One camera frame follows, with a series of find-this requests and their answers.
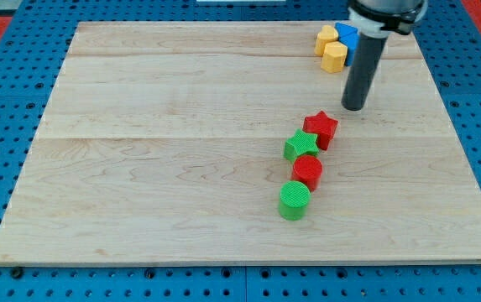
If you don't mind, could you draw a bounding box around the red cylinder block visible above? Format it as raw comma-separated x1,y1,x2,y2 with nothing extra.
290,155,323,192

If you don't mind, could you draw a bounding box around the red star block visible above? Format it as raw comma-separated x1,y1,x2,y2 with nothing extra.
302,111,338,151

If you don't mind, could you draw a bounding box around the yellow hexagon block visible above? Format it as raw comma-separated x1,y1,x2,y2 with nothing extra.
321,42,348,73

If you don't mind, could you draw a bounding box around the blue triangle block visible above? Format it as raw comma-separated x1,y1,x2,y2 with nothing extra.
335,22,358,39

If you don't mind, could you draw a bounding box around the green cylinder block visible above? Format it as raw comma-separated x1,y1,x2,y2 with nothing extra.
278,180,311,221

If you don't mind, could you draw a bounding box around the light wooden board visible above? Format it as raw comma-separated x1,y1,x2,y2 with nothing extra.
0,22,481,267

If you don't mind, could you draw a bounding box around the yellow heart block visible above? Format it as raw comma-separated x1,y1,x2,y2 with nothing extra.
314,25,339,56

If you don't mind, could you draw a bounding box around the green star block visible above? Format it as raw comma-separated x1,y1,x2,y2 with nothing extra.
283,128,319,164

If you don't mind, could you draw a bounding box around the blue block behind rod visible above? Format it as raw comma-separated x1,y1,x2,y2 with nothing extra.
339,34,359,66

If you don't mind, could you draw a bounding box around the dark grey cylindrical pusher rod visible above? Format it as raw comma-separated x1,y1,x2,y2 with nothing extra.
341,34,387,111

